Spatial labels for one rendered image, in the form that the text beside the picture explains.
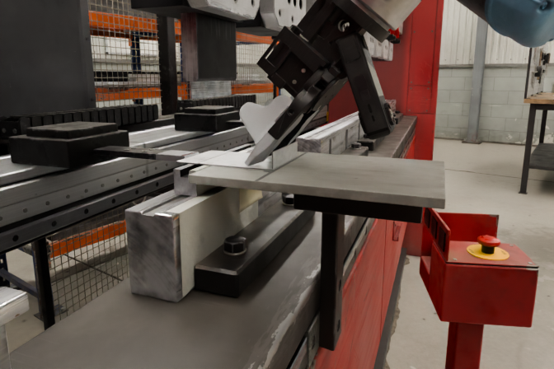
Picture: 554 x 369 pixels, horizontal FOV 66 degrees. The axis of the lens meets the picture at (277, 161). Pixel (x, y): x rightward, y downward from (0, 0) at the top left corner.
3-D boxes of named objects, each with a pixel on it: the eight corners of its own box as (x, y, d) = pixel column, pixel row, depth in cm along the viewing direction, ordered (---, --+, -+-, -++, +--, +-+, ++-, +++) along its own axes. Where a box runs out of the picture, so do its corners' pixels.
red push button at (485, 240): (502, 260, 78) (504, 241, 77) (479, 259, 79) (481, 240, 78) (494, 251, 82) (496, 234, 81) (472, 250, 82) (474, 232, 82)
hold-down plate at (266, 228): (237, 299, 45) (237, 273, 44) (193, 290, 47) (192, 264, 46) (315, 214, 72) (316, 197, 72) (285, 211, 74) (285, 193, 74)
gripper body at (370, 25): (275, 69, 54) (338, -12, 50) (325, 114, 53) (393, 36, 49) (251, 68, 47) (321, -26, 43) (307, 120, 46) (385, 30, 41)
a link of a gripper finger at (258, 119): (219, 137, 51) (271, 80, 50) (254, 171, 50) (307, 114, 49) (210, 136, 48) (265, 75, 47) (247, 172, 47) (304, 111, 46)
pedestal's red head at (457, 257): (532, 329, 76) (544, 234, 73) (439, 322, 78) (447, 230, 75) (491, 277, 96) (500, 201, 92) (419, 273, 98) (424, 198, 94)
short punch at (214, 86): (199, 99, 49) (195, 12, 47) (184, 98, 50) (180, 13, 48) (237, 95, 58) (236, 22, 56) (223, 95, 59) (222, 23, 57)
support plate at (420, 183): (444, 209, 38) (445, 198, 37) (188, 183, 47) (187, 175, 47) (443, 169, 54) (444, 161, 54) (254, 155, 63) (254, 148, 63)
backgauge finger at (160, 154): (166, 179, 51) (163, 137, 50) (10, 163, 60) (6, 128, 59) (214, 160, 62) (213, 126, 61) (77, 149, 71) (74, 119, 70)
